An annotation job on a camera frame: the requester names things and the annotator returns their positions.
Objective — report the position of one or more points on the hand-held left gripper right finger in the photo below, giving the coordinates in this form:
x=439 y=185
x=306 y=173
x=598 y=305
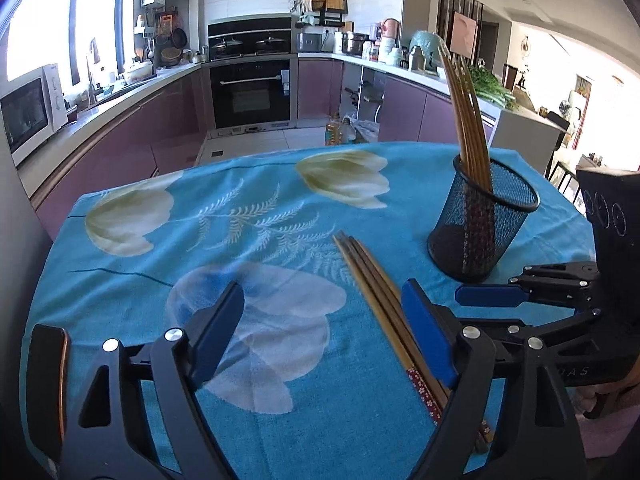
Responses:
x=425 y=330

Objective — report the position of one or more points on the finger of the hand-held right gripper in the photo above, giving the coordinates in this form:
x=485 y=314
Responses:
x=565 y=330
x=485 y=295

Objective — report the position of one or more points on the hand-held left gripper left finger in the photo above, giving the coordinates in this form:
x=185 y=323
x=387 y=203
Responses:
x=220 y=330

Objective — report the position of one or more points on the black mesh cup holder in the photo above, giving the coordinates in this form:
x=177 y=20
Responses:
x=450 y=240

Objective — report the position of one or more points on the bundle of wooden chopsticks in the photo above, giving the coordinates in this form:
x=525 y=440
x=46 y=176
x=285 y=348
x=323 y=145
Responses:
x=465 y=125

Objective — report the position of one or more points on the person's right forearm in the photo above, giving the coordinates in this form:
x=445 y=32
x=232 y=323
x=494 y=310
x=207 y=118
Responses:
x=615 y=435

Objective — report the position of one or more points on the blue floral tablecloth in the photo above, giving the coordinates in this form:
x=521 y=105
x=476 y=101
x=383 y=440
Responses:
x=150 y=285

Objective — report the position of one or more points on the black metal stool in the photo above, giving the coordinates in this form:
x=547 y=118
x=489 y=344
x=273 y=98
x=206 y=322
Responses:
x=562 y=172

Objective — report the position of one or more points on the pink kitchen base cabinet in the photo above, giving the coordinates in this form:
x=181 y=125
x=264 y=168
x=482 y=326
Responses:
x=125 y=140
x=405 y=110

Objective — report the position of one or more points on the white plastic bag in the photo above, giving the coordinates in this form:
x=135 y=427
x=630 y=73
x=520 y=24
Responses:
x=367 y=130

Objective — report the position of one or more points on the green leafy vegetables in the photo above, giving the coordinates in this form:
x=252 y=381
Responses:
x=492 y=85

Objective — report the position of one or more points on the brown tumbler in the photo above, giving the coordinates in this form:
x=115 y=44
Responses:
x=510 y=77

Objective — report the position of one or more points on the yellow oil bottle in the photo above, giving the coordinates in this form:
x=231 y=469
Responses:
x=333 y=132

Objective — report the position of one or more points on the grey refrigerator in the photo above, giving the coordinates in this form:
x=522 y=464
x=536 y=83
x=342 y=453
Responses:
x=15 y=235

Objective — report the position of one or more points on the black built-in stove oven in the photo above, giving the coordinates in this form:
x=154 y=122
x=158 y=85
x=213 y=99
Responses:
x=250 y=95

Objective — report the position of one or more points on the steel thermos bottle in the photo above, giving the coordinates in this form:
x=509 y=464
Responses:
x=416 y=59

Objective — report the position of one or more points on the white jar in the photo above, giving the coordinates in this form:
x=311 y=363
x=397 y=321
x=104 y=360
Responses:
x=386 y=50

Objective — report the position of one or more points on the white lidded pot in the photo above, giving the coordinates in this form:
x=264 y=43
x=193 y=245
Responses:
x=138 y=72

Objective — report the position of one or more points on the brown round bowl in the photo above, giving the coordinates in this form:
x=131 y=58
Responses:
x=171 y=56

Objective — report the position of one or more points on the steel stockpot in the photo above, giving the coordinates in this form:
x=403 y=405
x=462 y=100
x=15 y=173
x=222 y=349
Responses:
x=355 y=45

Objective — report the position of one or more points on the pink electric kettle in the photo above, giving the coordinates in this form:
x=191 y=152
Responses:
x=391 y=29

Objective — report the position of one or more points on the black lidded pot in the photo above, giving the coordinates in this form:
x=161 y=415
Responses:
x=270 y=45
x=227 y=47

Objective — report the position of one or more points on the dark slatted room divider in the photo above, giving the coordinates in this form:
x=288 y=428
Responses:
x=442 y=15

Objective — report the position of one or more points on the white microwave oven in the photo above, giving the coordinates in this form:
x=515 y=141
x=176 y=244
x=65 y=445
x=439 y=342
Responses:
x=55 y=95

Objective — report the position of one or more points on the black hanging wok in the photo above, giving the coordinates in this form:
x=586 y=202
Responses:
x=179 y=37

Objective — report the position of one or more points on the steel kitchen faucet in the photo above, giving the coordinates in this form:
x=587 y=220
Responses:
x=92 y=60

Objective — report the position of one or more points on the silver toaster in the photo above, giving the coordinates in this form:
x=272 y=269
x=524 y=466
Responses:
x=310 y=42

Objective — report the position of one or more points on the wooden cutting board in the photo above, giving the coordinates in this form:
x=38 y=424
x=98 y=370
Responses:
x=335 y=0

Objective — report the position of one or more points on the kitchen window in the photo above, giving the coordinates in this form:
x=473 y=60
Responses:
x=40 y=20

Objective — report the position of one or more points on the round wall clock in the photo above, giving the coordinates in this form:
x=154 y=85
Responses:
x=525 y=46

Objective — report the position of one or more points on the pink wall picture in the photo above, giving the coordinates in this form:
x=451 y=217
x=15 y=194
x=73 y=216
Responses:
x=462 y=32

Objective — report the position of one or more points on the black wall rack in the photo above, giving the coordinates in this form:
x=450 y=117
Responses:
x=320 y=17

